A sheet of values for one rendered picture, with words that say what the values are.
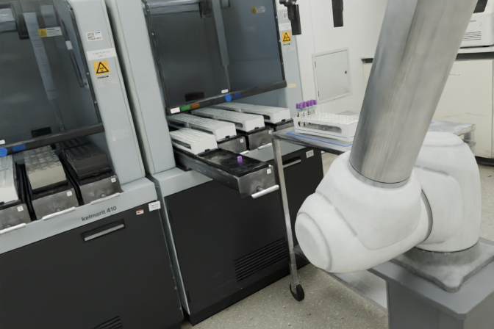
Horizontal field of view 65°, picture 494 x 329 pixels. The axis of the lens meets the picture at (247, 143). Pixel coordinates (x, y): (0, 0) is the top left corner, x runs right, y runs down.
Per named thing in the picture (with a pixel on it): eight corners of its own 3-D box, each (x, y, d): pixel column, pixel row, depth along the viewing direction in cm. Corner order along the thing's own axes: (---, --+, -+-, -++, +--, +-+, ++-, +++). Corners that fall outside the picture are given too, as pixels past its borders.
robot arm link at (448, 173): (499, 234, 78) (501, 129, 72) (435, 267, 71) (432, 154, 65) (431, 208, 92) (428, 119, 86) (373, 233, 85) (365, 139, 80)
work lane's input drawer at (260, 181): (165, 160, 178) (161, 141, 175) (192, 151, 184) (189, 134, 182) (248, 203, 117) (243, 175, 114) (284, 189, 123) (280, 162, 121)
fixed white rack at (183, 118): (167, 127, 217) (165, 117, 215) (184, 123, 222) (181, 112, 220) (188, 134, 192) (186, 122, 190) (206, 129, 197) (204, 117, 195)
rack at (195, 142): (169, 146, 174) (166, 133, 172) (189, 140, 179) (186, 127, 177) (195, 157, 149) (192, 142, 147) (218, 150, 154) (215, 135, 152)
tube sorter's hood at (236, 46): (134, 107, 199) (103, -24, 182) (234, 85, 227) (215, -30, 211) (169, 116, 155) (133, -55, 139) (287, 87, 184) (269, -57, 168)
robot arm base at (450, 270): (514, 247, 82) (515, 224, 80) (453, 294, 71) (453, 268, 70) (434, 221, 97) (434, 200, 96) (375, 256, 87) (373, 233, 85)
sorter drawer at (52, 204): (28, 176, 187) (22, 158, 185) (58, 168, 194) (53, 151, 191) (37, 225, 126) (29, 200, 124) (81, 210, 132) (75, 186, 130)
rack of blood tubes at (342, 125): (294, 131, 157) (292, 117, 155) (312, 125, 162) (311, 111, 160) (348, 142, 132) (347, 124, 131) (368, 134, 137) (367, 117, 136)
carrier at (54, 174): (66, 179, 141) (62, 164, 140) (67, 180, 140) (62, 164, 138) (31, 189, 136) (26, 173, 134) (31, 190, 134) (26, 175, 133)
